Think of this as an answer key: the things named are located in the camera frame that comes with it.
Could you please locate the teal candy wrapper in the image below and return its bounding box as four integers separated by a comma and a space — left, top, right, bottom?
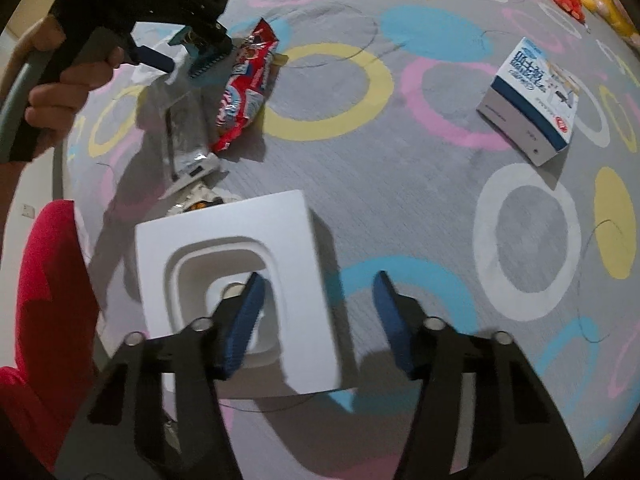
168, 23, 234, 87

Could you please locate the red snack wrapper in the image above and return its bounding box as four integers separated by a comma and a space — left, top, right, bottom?
209, 18, 279, 154

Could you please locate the silver foil sachet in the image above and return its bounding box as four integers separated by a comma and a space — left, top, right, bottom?
160, 89, 220, 200

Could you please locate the white square box tray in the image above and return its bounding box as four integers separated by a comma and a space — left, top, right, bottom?
136, 190, 342, 399

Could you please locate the white orange snack packet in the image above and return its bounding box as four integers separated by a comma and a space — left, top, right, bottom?
166, 181, 242, 217

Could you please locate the blue white carton box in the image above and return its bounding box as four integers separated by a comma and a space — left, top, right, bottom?
477, 37, 579, 167

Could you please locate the grey bedsheet with coloured circles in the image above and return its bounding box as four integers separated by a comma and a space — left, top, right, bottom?
213, 0, 639, 479

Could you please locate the small red doll plush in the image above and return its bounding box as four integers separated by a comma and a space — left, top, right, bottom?
553, 0, 586, 24

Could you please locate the yellow white round plush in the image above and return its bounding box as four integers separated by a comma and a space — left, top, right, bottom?
580, 0, 639, 46

